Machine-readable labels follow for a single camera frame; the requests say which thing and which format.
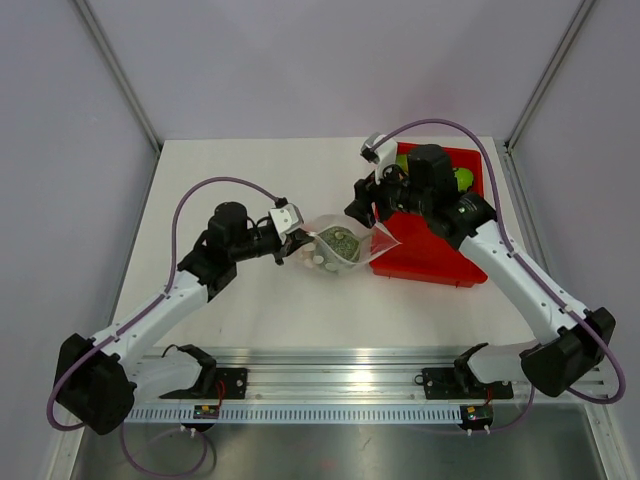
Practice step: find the green orange mango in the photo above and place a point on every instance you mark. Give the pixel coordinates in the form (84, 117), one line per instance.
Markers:
(401, 161)

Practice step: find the right frame post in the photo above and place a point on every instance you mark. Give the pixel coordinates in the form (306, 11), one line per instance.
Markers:
(560, 54)

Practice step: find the clear zip top bag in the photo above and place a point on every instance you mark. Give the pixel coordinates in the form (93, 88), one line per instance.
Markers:
(316, 255)

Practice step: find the left frame post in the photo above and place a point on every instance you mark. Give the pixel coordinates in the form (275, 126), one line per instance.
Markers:
(98, 35)

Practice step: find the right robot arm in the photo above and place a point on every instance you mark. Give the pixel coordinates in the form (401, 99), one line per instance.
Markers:
(570, 339)

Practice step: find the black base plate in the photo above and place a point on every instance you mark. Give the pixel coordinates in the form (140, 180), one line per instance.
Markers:
(231, 383)
(441, 383)

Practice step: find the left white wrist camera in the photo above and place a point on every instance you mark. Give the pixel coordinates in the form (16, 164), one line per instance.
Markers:
(286, 219)

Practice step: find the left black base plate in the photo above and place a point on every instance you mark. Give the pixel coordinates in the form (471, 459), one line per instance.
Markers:
(231, 383)

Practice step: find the red plastic tray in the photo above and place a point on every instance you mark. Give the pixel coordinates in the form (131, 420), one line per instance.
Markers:
(424, 257)

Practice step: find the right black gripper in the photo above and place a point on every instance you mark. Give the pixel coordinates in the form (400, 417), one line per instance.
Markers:
(368, 192)

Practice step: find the white slotted cable duct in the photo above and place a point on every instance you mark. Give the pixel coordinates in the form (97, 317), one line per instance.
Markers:
(301, 414)

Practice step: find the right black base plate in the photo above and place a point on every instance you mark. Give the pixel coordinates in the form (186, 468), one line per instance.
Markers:
(441, 383)

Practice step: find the green netted melon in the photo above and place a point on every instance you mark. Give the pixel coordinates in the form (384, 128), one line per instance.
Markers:
(343, 242)

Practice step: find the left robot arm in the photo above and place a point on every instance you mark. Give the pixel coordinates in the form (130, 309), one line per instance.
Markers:
(100, 379)

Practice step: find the frame post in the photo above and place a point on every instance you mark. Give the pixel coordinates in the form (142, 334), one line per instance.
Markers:
(560, 54)
(98, 35)

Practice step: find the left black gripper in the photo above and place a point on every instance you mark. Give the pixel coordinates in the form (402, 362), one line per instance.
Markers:
(294, 239)

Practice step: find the left controller board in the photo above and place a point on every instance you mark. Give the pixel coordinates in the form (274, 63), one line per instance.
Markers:
(206, 412)

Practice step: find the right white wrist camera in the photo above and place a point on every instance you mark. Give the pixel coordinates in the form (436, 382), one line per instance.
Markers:
(379, 147)

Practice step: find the controller board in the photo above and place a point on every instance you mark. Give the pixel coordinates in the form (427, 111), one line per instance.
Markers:
(476, 417)
(206, 412)

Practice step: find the aluminium rail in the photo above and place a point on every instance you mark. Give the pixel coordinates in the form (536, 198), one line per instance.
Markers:
(334, 375)

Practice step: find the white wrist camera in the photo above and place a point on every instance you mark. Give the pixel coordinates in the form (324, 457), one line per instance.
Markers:
(286, 219)
(379, 147)

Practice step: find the green round fruit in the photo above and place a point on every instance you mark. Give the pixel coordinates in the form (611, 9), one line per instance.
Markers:
(464, 178)

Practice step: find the right controller board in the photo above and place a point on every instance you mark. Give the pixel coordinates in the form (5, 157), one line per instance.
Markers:
(476, 417)

